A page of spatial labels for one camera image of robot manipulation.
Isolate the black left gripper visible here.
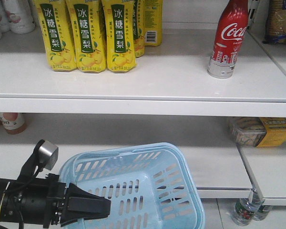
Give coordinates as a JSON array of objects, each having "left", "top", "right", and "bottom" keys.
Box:
[{"left": 44, "top": 173, "right": 111, "bottom": 227}]

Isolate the light blue plastic basket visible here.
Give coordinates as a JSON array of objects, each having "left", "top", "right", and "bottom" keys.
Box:
[{"left": 59, "top": 143, "right": 205, "bottom": 229}]

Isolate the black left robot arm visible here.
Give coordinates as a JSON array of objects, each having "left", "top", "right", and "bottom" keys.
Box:
[{"left": 0, "top": 174, "right": 111, "bottom": 229}]

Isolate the orange C100 drink bottle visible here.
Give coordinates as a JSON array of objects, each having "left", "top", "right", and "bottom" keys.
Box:
[{"left": 1, "top": 113, "right": 27, "bottom": 135}]

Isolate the clear water bottle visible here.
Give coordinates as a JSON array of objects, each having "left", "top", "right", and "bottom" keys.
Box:
[{"left": 232, "top": 192, "right": 261, "bottom": 226}]

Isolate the yellow pear drink bottle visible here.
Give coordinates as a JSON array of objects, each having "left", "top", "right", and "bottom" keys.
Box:
[
  {"left": 102, "top": 0, "right": 136, "bottom": 73},
  {"left": 34, "top": 0, "right": 77, "bottom": 72},
  {"left": 66, "top": 0, "right": 107, "bottom": 73}
]

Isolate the yellow label cookie box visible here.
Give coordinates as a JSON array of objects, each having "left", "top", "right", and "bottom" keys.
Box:
[{"left": 228, "top": 117, "right": 286, "bottom": 147}]

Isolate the white peach drink bottle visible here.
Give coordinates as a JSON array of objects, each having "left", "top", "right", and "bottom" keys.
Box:
[{"left": 2, "top": 0, "right": 35, "bottom": 34}]

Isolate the red coca-cola aluminium bottle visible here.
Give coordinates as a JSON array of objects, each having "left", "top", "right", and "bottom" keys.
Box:
[{"left": 207, "top": 0, "right": 248, "bottom": 79}]

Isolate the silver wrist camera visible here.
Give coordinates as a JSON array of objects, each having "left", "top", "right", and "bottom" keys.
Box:
[{"left": 37, "top": 139, "right": 59, "bottom": 171}]

